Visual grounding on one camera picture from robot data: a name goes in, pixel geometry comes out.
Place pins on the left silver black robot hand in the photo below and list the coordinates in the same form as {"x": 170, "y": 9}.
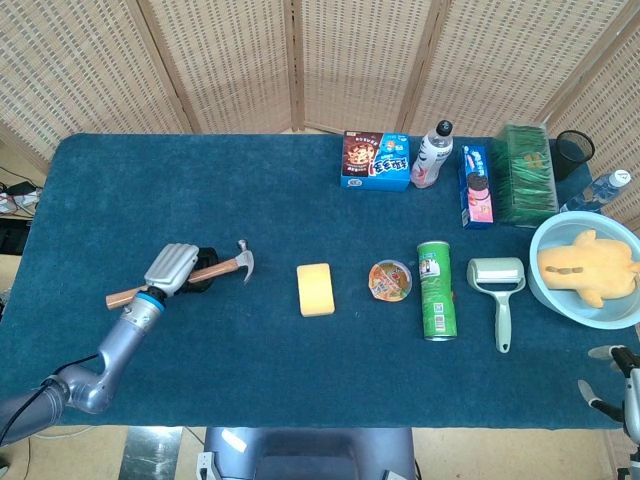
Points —
{"x": 172, "y": 267}

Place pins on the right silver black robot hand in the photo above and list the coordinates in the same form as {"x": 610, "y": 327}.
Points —
{"x": 634, "y": 400}

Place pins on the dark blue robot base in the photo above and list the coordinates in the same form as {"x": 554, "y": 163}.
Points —
{"x": 310, "y": 455}

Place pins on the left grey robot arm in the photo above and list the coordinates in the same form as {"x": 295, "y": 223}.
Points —
{"x": 117, "y": 345}

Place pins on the yellow sponge block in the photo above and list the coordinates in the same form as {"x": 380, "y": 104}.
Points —
{"x": 316, "y": 290}

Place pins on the dark blue table carpet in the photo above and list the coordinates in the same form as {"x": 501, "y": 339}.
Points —
{"x": 200, "y": 200}

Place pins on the light blue plastic basin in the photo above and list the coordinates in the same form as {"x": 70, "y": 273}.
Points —
{"x": 565, "y": 305}

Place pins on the yellow plush toy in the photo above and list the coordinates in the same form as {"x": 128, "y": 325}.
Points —
{"x": 595, "y": 267}

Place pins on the black equipment box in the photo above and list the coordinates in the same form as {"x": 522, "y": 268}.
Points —
{"x": 10, "y": 237}

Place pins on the black power adapter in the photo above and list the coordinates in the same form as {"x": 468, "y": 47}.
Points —
{"x": 19, "y": 188}

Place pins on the grey metal floor plate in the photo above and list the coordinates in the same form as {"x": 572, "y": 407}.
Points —
{"x": 150, "y": 452}

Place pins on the pale green lint roller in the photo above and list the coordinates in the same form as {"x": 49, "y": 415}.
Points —
{"x": 495, "y": 274}

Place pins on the clear water bottle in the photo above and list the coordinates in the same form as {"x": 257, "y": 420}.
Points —
{"x": 595, "y": 192}

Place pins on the woven bamboo folding screen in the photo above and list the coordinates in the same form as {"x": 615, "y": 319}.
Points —
{"x": 235, "y": 60}

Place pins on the small instant noodle cup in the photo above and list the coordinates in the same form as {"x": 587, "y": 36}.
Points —
{"x": 390, "y": 281}

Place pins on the green chips can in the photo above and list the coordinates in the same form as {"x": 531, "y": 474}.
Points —
{"x": 436, "y": 295}

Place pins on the blue brown cookie box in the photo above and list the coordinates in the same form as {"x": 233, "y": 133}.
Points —
{"x": 375, "y": 162}

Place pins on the green patterned tissue box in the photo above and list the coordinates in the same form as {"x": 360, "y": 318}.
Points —
{"x": 527, "y": 175}

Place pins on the black mesh pen holder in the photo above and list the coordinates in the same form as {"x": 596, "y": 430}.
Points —
{"x": 572, "y": 150}

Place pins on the blue pink sandwich cookie box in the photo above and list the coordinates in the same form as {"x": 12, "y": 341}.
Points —
{"x": 476, "y": 190}

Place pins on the white pink drink bottle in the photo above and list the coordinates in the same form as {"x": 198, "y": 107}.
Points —
{"x": 431, "y": 157}

